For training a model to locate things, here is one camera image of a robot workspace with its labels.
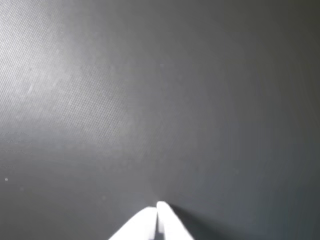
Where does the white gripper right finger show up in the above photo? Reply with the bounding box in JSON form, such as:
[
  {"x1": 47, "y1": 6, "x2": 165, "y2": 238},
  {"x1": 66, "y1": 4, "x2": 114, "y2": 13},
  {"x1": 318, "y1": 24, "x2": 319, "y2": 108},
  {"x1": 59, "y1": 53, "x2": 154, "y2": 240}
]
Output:
[{"x1": 156, "y1": 200, "x2": 195, "y2": 240}]

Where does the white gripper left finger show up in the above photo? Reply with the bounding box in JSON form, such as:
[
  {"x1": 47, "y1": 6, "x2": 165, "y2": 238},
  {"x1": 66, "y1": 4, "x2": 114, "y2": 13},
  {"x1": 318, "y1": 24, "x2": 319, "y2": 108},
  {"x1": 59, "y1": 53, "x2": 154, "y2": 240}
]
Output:
[{"x1": 107, "y1": 206, "x2": 159, "y2": 240}]

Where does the dark grey table mat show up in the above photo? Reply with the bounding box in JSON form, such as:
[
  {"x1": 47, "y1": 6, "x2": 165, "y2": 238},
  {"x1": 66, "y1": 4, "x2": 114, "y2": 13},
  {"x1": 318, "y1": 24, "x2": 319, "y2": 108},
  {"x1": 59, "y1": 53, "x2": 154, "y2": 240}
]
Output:
[{"x1": 0, "y1": 0, "x2": 320, "y2": 240}]

